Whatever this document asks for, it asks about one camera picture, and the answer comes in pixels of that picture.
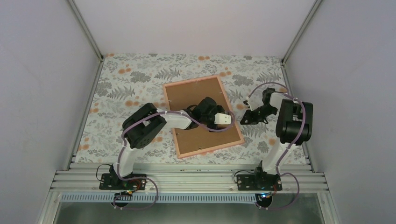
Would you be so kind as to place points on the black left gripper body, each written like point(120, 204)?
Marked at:
point(204, 119)

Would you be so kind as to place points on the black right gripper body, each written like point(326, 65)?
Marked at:
point(265, 111)

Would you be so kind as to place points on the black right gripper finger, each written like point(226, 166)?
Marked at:
point(256, 120)
point(247, 118)

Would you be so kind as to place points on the pink wooden picture frame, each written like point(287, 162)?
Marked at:
point(210, 151)

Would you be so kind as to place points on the brown cardboard backing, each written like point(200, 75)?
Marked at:
point(195, 92)

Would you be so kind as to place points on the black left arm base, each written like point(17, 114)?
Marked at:
point(110, 181)

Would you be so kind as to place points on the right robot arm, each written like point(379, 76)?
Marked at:
point(293, 126)

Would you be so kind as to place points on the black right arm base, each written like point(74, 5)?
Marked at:
point(258, 182)

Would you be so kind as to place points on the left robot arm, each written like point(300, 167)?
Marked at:
point(146, 123)

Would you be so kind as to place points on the floral patterned table cloth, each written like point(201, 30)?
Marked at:
point(127, 81)

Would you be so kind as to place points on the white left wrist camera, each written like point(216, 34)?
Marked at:
point(222, 119)

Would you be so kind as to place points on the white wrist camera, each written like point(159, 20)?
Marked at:
point(248, 103)
point(222, 119)

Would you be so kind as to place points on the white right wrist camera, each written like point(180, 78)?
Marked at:
point(248, 103)

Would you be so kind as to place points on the aluminium rail platform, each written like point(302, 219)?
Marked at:
point(185, 178)

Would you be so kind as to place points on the grey slotted cable duct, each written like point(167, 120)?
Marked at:
point(164, 198)

